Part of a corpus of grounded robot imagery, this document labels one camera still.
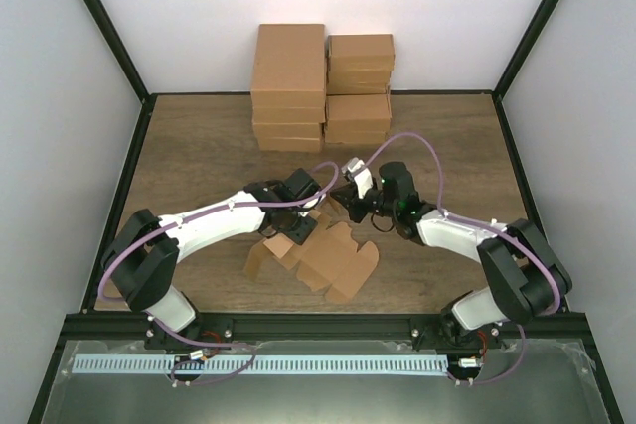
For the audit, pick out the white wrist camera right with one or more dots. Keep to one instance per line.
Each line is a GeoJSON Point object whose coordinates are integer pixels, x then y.
{"type": "Point", "coordinates": [357, 173]}

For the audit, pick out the bottom small cardboard box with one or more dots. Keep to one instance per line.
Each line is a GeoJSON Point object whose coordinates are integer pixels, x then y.
{"type": "Point", "coordinates": [355, 137]}

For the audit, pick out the small cardboard box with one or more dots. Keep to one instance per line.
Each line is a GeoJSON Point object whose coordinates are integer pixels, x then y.
{"type": "Point", "coordinates": [369, 112]}
{"type": "Point", "coordinates": [361, 52]}
{"type": "Point", "coordinates": [356, 82]}
{"type": "Point", "coordinates": [355, 137]}

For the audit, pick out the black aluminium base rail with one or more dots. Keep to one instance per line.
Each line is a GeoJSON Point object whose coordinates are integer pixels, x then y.
{"type": "Point", "coordinates": [423, 331]}

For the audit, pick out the large cardboard box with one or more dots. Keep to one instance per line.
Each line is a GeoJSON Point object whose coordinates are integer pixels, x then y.
{"type": "Point", "coordinates": [288, 115]}
{"type": "Point", "coordinates": [288, 130]}
{"type": "Point", "coordinates": [304, 145]}
{"type": "Point", "coordinates": [289, 66]}

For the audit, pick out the top large cardboard box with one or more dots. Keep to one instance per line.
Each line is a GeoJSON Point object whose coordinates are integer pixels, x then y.
{"type": "Point", "coordinates": [289, 66]}

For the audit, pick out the black cage frame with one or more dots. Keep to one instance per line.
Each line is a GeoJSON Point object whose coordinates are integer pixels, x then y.
{"type": "Point", "coordinates": [117, 326]}

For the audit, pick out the upper small cardboard box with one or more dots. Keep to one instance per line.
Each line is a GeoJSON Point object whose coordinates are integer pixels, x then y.
{"type": "Point", "coordinates": [356, 82]}

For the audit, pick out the top small cardboard box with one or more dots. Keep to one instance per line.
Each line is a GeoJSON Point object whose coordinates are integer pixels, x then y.
{"type": "Point", "coordinates": [361, 52]}

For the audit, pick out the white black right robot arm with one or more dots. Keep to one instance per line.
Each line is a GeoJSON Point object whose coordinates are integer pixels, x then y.
{"type": "Point", "coordinates": [524, 277]}

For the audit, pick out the bottom large cardboard box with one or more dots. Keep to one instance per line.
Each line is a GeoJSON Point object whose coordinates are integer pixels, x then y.
{"type": "Point", "coordinates": [304, 145]}

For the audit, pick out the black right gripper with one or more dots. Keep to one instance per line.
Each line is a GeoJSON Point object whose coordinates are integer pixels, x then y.
{"type": "Point", "coordinates": [348, 195]}

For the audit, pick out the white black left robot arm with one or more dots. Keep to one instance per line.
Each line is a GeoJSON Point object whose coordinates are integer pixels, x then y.
{"type": "Point", "coordinates": [142, 259]}

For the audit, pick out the light blue slotted cable duct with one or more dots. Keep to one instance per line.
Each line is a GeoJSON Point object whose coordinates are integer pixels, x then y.
{"type": "Point", "coordinates": [420, 365]}

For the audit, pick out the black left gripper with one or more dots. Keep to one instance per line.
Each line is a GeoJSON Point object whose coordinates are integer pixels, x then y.
{"type": "Point", "coordinates": [299, 234]}

